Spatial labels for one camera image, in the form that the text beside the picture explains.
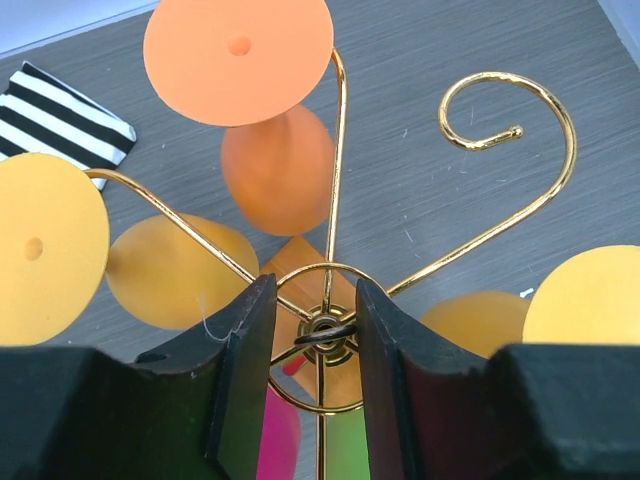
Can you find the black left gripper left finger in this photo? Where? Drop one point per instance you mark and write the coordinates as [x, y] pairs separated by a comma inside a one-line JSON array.
[[190, 408]]

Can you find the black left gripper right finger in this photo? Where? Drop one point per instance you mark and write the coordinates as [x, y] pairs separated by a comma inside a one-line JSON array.
[[532, 411]]

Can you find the yellow plastic wine glass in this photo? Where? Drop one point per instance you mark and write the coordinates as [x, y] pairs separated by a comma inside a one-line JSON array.
[[591, 298]]

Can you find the yellow-orange plastic wine glass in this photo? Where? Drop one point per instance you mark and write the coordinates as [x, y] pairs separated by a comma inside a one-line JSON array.
[[56, 251]]

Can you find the green plastic wine glass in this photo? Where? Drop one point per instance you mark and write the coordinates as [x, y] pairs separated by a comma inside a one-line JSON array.
[[347, 452]]

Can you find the magenta plastic wine glass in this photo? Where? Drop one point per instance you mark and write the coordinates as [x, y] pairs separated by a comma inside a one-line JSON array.
[[280, 440]]

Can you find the orange plastic wine glass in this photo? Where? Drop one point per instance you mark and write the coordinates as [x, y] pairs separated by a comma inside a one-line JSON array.
[[247, 67]]

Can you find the black white striped cloth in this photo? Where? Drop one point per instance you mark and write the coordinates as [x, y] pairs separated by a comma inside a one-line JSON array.
[[42, 114]]

